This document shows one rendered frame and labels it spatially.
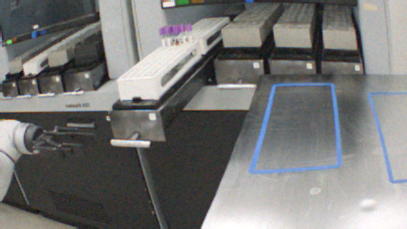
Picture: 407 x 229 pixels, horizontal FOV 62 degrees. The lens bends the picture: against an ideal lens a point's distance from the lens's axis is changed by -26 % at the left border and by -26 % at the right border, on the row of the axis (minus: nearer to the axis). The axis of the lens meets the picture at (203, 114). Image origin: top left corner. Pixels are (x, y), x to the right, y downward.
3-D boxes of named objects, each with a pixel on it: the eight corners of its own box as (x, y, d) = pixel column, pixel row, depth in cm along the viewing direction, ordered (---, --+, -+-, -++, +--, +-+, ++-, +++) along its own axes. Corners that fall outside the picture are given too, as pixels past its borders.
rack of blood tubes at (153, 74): (169, 62, 123) (165, 42, 120) (203, 60, 119) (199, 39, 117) (120, 105, 98) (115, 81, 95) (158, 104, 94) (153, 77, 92)
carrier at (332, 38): (357, 49, 109) (355, 30, 107) (357, 51, 107) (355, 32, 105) (323, 47, 113) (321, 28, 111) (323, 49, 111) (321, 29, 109)
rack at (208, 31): (204, 34, 150) (202, 18, 147) (232, 33, 146) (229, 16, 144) (172, 60, 124) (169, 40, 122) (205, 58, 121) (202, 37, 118)
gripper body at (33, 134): (21, 134, 97) (40, 135, 94) (36, 121, 105) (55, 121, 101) (28, 157, 100) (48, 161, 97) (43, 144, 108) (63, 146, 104)
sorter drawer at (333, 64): (326, 31, 167) (323, 12, 163) (352, 32, 162) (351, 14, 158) (322, 92, 105) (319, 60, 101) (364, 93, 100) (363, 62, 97)
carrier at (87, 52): (101, 57, 139) (99, 42, 137) (98, 60, 137) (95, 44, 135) (77, 61, 143) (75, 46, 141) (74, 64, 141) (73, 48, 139)
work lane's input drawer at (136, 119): (205, 49, 156) (202, 26, 153) (243, 48, 151) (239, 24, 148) (105, 147, 94) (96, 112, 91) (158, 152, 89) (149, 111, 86)
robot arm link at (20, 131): (25, 117, 107) (36, 117, 105) (34, 144, 110) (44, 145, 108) (9, 131, 99) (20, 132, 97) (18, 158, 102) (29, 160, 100)
